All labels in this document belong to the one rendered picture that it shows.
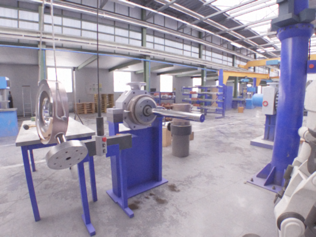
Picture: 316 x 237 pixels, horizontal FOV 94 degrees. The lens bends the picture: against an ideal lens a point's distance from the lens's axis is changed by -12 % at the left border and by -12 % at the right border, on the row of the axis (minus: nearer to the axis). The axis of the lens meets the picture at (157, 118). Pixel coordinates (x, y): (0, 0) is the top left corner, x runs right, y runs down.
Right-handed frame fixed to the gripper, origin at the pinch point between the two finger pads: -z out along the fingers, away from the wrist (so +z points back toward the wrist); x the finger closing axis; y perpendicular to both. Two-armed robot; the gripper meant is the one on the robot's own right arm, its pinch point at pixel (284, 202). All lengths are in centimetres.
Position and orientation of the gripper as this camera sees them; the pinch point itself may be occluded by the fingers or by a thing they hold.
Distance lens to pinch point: 144.0
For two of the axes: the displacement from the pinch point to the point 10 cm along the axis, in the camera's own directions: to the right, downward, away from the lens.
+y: -4.5, 1.3, -8.8
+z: 1.8, -9.6, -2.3
